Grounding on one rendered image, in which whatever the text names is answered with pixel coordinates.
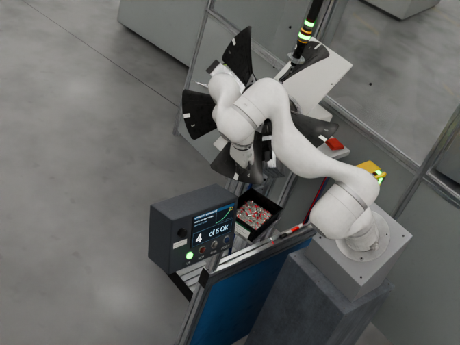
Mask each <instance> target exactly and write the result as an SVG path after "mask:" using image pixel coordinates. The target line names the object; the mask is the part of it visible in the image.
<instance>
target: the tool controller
mask: <svg viewBox="0 0 460 345"><path fill-rule="evenodd" d="M237 208H238V196H236V195H235V194H233V193H232V192H230V191H228V190H227V189H225V188H223V187H222V186H220V185H218V184H217V183H214V184H211V185H209V186H205V187H203V188H199V189H197V190H193V191H191V192H187V193H185V194H180V195H178V196H174V197H172V198H169V199H166V200H163V201H160V202H157V203H154V204H151V205H150V218H149V249H148V257H149V259H150V260H152V261H153V262H154V263H155V264H157V265H158V266H159V267H160V268H161V269H162V270H164V271H165V272H166V273H167V274H172V273H174V272H176V271H178V270H181V269H183V268H186V267H188V266H191V265H192V264H195V263H197V262H199V261H202V260H204V259H207V258H208V257H211V256H213V255H215V254H218V253H220V252H223V251H225V250H227V249H229V248H231V247H232V246H233V237H234V231H235V221H236V214H237ZM204 229H206V231H205V242H204V243H202V244H199V245H198V246H195V247H192V236H193V233H196V232H198V231H201V230H204ZM226 236H229V237H230V240H229V242H227V243H226V244H225V243H223V239H224V238H225V237H226ZM213 241H217V242H218V246H217V247H216V248H211V245H212V242H213ZM202 246H205V248H206V249H205V252H204V253H202V254H200V253H199V249H200V247H202ZM189 251H192V252H193V256H192V258H190V259H186V254H187V252H189Z"/></svg>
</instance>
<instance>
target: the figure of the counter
mask: <svg viewBox="0 0 460 345"><path fill-rule="evenodd" d="M205 231H206V229H204V230H201V231H198V232H196V233H193V236H192V247H195V246H198V245H199V244H202V243H204V242H205Z"/></svg>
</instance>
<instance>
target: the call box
mask: <svg viewBox="0 0 460 345"><path fill-rule="evenodd" d="M356 167H359V168H362V169H365V170H367V171H368V172H369V173H373V172H376V171H378V170H380V168H379V167H378V166H377V165H376V164H374V163H373V162H371V161H367V162H364V163H362V164H359V165H356ZM386 174H387V173H386V172H383V173H381V174H379V175H377V176H375V177H376V179H377V180H378V179H380V178H383V177H385V176H386Z"/></svg>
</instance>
